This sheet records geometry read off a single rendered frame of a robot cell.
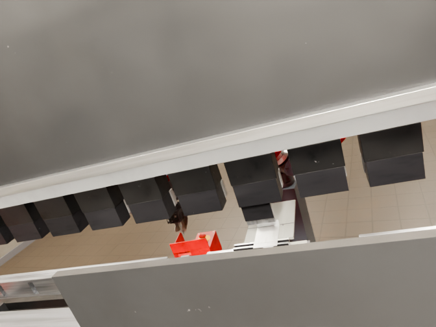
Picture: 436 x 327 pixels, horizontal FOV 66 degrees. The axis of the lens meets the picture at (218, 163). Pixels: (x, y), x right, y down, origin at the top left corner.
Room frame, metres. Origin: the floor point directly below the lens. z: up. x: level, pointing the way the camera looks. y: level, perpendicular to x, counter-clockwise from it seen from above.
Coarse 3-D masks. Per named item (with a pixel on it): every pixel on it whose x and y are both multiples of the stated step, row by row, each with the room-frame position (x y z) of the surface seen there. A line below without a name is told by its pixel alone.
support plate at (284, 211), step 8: (288, 200) 1.25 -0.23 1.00; (280, 208) 1.21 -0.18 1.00; (288, 208) 1.19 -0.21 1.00; (280, 216) 1.15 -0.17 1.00; (288, 216) 1.13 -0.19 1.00; (280, 224) 1.09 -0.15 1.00; (288, 224) 1.08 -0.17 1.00; (248, 232) 1.11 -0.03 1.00; (280, 232) 1.04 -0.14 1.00; (288, 232) 1.03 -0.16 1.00; (248, 240) 1.06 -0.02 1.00
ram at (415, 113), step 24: (360, 120) 0.85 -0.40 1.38; (384, 120) 0.83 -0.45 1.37; (408, 120) 0.81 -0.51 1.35; (240, 144) 0.97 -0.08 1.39; (264, 144) 0.94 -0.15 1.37; (288, 144) 0.92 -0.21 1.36; (144, 168) 1.08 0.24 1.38; (168, 168) 1.05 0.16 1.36; (192, 168) 1.03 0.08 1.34; (24, 192) 1.27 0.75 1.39; (48, 192) 1.23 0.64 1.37; (72, 192) 1.20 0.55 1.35
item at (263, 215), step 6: (264, 204) 0.99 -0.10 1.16; (270, 204) 0.98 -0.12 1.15; (246, 210) 1.01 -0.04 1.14; (252, 210) 1.01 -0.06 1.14; (258, 210) 1.00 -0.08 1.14; (264, 210) 0.99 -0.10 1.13; (270, 210) 0.99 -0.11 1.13; (246, 216) 1.01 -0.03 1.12; (252, 216) 1.01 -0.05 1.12; (258, 216) 1.00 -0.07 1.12; (264, 216) 0.99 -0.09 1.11; (270, 216) 0.99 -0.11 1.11; (252, 222) 1.02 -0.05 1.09; (258, 222) 1.01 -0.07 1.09; (264, 222) 1.01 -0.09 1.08; (270, 222) 1.00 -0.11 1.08
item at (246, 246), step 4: (280, 240) 1.00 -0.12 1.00; (284, 240) 0.99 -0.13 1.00; (288, 240) 0.99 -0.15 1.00; (236, 244) 1.06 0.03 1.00; (240, 244) 1.05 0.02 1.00; (244, 244) 1.05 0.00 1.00; (248, 244) 1.04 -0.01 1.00; (252, 244) 1.03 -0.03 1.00; (280, 244) 0.98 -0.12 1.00; (284, 244) 0.98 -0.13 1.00; (288, 244) 0.97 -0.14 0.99; (236, 248) 1.04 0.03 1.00; (240, 248) 1.03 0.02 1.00; (244, 248) 1.02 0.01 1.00; (248, 248) 1.02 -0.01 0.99; (252, 248) 1.01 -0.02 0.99
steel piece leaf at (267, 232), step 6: (276, 222) 1.10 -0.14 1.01; (258, 228) 1.11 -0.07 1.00; (264, 228) 1.10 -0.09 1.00; (270, 228) 1.09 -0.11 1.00; (276, 228) 1.07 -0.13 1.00; (258, 234) 1.07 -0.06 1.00; (264, 234) 1.06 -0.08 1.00; (270, 234) 1.05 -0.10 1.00; (276, 234) 1.04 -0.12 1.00; (258, 240) 1.04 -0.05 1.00; (264, 240) 1.03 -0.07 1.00; (270, 240) 1.02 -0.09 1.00; (276, 240) 1.00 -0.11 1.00
